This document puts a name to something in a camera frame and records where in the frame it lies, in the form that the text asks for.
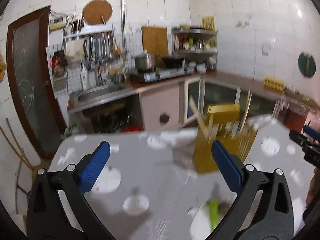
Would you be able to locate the green-handled utensil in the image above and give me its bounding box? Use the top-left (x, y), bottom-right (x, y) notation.
top-left (208, 199), bottom-right (219, 230)

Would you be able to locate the yellow perforated utensil holder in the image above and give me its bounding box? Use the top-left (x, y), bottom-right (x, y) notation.
top-left (193, 103), bottom-right (257, 174)

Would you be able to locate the rectangular wooden cutting board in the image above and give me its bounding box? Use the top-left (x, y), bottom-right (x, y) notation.
top-left (142, 26), bottom-right (169, 56)

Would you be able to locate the steel cooking pot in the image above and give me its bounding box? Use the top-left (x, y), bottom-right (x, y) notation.
top-left (134, 53), bottom-right (157, 71)

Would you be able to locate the yellow egg tray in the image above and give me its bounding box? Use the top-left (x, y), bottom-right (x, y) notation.
top-left (263, 77), bottom-right (285, 93)

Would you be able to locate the steel utensil rack shelf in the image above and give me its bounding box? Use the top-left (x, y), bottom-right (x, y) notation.
top-left (63, 29), bottom-right (115, 40)

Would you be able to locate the wooden stick by wall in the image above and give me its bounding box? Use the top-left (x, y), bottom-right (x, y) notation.
top-left (1, 118), bottom-right (35, 171)

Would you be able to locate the steel gas stove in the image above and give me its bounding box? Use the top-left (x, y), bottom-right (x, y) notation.
top-left (129, 67), bottom-right (195, 83)

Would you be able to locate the black wok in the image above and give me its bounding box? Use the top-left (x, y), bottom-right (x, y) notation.
top-left (162, 55), bottom-right (185, 69)

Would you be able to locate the steel corner shelf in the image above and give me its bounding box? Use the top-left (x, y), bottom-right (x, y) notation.
top-left (171, 28), bottom-right (218, 55)

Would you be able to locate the green round wall hanger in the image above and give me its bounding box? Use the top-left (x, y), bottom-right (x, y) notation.
top-left (298, 52), bottom-right (316, 78)

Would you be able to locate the chopstick in holder left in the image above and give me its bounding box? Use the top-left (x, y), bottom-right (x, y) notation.
top-left (239, 88), bottom-right (252, 133)

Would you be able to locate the round wooden board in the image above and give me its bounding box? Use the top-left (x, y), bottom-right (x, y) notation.
top-left (82, 0), bottom-right (113, 25)

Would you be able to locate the long wooden chopstick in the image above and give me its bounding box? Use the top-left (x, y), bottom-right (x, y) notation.
top-left (189, 96), bottom-right (209, 140)

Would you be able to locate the yellow wall picture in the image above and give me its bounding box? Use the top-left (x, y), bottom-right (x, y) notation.
top-left (201, 16), bottom-right (216, 32)

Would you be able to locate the grey patterned tablecloth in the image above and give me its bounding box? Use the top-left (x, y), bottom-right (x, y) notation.
top-left (49, 115), bottom-right (314, 239)

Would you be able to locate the steel sink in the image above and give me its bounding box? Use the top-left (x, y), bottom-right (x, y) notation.
top-left (77, 84), bottom-right (125, 102)

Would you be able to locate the person's hand right edge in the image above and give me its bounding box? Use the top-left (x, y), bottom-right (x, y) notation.
top-left (306, 167), bottom-right (320, 206)

